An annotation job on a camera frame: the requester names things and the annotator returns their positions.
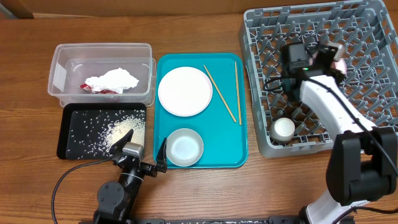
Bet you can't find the medium white plate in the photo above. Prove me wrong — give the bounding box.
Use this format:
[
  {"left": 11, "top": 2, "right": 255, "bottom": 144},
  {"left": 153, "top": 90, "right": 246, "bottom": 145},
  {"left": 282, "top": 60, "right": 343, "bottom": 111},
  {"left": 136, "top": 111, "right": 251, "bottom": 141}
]
[{"left": 312, "top": 50, "right": 347, "bottom": 75}]

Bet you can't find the white rice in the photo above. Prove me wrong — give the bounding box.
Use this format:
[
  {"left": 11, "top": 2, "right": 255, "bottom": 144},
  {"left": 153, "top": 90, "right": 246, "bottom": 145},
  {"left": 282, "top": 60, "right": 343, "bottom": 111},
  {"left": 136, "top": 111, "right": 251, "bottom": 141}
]
[{"left": 65, "top": 109, "right": 146, "bottom": 159}]

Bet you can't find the teal serving tray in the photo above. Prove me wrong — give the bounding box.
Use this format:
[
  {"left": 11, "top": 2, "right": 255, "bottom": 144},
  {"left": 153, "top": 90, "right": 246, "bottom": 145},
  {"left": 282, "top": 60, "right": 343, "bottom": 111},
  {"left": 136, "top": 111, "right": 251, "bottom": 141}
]
[{"left": 152, "top": 53, "right": 248, "bottom": 169}]

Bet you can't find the wooden chopstick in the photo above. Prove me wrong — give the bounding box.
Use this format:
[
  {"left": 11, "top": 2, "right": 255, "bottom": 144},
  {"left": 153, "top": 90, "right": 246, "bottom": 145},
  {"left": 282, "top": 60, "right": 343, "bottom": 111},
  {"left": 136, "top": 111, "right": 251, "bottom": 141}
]
[
  {"left": 203, "top": 65, "right": 236, "bottom": 123},
  {"left": 234, "top": 61, "right": 242, "bottom": 126}
]

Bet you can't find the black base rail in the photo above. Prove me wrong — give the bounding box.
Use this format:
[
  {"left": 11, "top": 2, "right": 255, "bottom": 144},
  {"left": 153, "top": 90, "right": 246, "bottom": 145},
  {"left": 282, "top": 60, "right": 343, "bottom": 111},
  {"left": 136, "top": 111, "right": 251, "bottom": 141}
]
[{"left": 79, "top": 215, "right": 305, "bottom": 224}]

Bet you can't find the red snack wrapper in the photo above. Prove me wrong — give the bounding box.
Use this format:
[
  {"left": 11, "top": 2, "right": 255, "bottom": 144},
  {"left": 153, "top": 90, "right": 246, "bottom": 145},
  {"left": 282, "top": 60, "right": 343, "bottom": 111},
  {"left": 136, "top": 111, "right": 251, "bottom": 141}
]
[{"left": 80, "top": 83, "right": 118, "bottom": 94}]

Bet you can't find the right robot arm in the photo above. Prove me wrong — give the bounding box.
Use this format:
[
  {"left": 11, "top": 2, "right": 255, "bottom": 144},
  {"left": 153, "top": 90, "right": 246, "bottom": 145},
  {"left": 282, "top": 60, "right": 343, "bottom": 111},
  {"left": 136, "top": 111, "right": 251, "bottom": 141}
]
[{"left": 280, "top": 42, "right": 397, "bottom": 223}]

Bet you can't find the large white plate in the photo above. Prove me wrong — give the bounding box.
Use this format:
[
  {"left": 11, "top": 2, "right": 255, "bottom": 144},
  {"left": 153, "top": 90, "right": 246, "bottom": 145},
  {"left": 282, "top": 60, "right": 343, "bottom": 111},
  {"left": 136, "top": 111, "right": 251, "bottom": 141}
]
[{"left": 158, "top": 67, "right": 213, "bottom": 117}]

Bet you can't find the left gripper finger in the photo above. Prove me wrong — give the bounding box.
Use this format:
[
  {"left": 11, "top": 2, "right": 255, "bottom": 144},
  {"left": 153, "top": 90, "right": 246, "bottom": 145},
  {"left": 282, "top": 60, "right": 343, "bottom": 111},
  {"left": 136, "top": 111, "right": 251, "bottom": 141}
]
[
  {"left": 111, "top": 129, "right": 134, "bottom": 151},
  {"left": 155, "top": 138, "right": 167, "bottom": 173}
]

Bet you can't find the black plastic tray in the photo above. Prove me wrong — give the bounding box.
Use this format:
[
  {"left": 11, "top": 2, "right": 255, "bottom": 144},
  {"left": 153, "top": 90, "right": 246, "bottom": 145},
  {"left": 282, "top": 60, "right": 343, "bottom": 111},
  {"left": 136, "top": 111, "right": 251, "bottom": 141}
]
[{"left": 57, "top": 103, "right": 146, "bottom": 160}]

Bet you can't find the clear plastic bin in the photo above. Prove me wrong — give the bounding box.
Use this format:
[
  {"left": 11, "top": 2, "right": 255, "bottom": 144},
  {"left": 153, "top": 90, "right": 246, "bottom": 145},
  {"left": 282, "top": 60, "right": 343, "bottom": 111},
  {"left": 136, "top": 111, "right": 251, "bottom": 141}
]
[{"left": 47, "top": 43, "right": 156, "bottom": 107}]

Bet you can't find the small white cup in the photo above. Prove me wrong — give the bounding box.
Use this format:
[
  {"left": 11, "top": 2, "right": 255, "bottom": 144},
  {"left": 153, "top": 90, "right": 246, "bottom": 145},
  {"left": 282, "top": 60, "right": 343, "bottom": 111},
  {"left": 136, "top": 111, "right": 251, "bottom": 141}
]
[{"left": 269, "top": 118, "right": 295, "bottom": 144}]

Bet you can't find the grey dishwasher rack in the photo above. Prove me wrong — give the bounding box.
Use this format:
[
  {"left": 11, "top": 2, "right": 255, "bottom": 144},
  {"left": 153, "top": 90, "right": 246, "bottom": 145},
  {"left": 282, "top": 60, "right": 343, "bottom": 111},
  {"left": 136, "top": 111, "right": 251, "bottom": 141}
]
[{"left": 240, "top": 1, "right": 397, "bottom": 158}]

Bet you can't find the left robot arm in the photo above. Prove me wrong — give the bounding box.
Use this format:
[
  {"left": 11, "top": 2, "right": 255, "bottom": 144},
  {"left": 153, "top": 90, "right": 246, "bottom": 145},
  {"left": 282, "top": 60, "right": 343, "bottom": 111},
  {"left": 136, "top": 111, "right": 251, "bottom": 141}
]
[{"left": 93, "top": 130, "right": 167, "bottom": 224}]

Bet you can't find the white napkin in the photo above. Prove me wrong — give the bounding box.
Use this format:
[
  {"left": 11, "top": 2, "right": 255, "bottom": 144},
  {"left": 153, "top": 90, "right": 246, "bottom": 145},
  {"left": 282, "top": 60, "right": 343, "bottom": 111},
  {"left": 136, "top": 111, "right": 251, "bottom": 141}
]
[{"left": 84, "top": 68, "right": 139, "bottom": 94}]

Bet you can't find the grey bowl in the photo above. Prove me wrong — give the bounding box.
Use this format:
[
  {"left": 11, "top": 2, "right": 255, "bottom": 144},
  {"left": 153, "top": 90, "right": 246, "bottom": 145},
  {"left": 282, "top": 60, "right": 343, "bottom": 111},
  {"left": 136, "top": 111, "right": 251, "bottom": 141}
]
[{"left": 166, "top": 128, "right": 204, "bottom": 167}]

